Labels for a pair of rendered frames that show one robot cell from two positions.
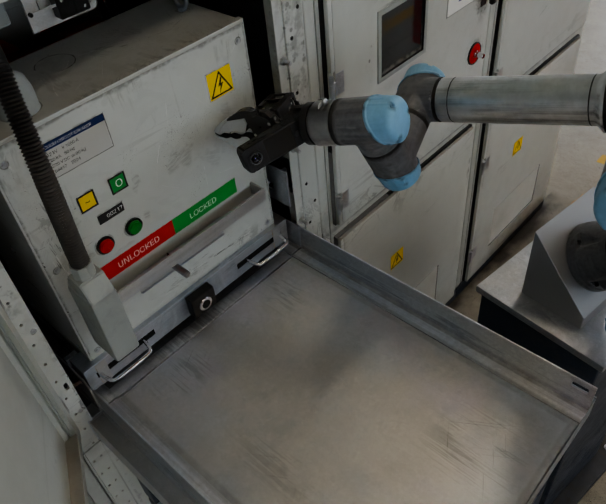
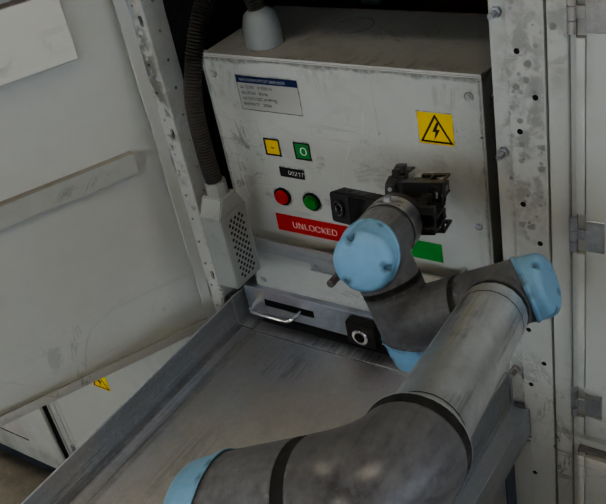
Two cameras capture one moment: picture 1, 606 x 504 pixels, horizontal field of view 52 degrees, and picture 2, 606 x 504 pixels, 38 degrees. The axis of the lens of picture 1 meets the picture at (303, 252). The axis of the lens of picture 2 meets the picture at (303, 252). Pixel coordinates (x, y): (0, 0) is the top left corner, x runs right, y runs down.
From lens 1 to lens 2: 1.18 m
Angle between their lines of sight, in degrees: 63
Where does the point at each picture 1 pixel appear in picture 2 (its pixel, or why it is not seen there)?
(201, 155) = not seen: hidden behind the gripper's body
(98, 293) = (208, 212)
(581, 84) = (408, 385)
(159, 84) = (358, 88)
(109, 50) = (385, 37)
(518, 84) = (441, 338)
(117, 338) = (218, 263)
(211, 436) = (214, 407)
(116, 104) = (310, 81)
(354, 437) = not seen: outside the picture
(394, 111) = (346, 245)
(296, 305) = not seen: hidden behind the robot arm
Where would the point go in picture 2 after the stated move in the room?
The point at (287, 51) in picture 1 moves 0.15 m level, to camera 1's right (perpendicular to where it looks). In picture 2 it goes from (511, 144) to (566, 195)
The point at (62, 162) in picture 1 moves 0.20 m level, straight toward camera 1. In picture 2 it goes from (256, 100) to (149, 149)
